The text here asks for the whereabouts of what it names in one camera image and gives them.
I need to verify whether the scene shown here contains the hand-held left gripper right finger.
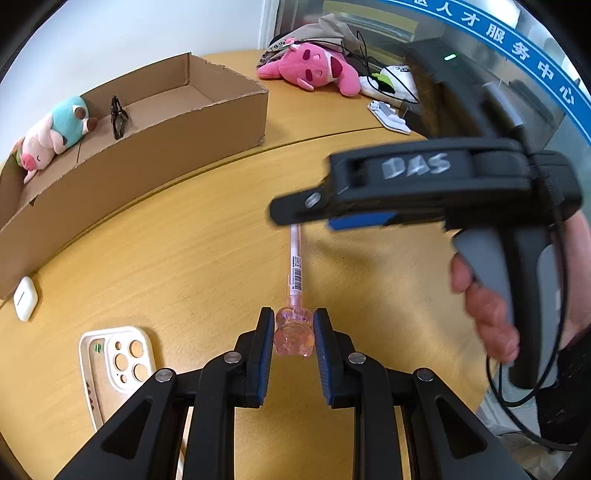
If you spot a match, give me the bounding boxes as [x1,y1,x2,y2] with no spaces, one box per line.
[312,306,529,480]

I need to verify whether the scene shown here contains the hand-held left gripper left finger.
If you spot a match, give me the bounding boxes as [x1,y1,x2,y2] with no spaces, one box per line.
[55,306,276,480]

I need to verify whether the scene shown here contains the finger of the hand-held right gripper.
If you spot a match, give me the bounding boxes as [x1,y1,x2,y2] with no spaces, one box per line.
[270,182,396,232]

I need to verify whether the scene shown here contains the pink pen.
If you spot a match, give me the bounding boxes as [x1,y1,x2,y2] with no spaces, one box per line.
[273,223,315,359]

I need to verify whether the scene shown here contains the brown cardboard box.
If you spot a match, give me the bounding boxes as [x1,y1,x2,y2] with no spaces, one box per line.
[0,52,270,301]

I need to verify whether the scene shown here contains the person's right hand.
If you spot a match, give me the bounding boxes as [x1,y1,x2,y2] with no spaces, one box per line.
[450,212,591,364]

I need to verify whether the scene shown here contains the white plastic gadget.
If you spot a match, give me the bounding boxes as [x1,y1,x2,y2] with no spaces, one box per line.
[368,99,411,134]

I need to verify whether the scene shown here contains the white and green plush toy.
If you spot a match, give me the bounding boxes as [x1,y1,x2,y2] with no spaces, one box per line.
[359,65,421,103]

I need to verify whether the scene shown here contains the hot pink plush toy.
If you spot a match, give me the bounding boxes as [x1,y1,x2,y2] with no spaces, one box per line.
[256,42,362,97]

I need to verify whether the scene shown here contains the white phone case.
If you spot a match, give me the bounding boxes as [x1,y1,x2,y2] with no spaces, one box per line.
[78,326,158,432]

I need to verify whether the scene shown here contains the beige cloth bag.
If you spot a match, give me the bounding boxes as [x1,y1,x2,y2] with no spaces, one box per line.
[259,13,370,70]

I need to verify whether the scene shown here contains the person's dark clothing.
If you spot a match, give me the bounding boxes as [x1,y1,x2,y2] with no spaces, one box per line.
[538,342,591,480]

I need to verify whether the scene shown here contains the white earbuds case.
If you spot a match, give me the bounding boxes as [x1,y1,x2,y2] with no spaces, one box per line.
[12,276,38,321]

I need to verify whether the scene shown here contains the black sunglasses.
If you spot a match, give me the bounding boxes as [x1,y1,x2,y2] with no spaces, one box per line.
[109,95,130,140]

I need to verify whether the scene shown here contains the pink pig plush teal outfit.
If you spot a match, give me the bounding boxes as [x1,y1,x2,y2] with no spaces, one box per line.
[11,95,99,184]

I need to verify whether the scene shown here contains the blue wall sign band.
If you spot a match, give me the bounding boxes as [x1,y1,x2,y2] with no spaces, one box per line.
[383,0,591,144]

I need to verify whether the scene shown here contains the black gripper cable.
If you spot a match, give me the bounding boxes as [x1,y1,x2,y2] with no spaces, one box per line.
[485,355,580,453]

